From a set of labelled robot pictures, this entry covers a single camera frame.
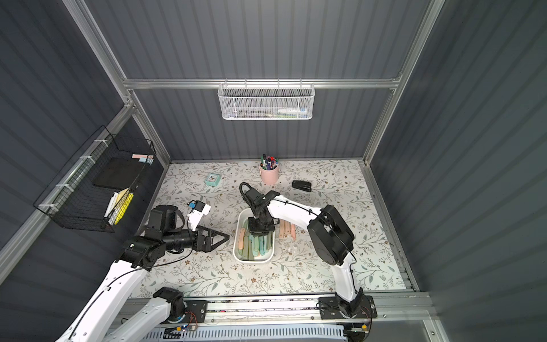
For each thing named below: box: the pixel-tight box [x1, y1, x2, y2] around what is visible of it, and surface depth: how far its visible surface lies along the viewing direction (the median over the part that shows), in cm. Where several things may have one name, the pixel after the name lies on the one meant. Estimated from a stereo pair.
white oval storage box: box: [232, 208, 276, 264], surface depth 88 cm
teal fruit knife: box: [257, 235, 266, 256], surface depth 88 cm
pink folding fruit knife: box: [290, 223, 297, 242], surface depth 95 cm
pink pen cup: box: [259, 163, 280, 185], surface depth 111 cm
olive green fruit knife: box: [266, 230, 273, 251], surface depth 90 cm
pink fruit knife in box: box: [237, 228, 246, 256], surface depth 88 cm
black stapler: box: [292, 180, 312, 193], surface depth 111 cm
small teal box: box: [205, 173, 221, 187], surface depth 111 cm
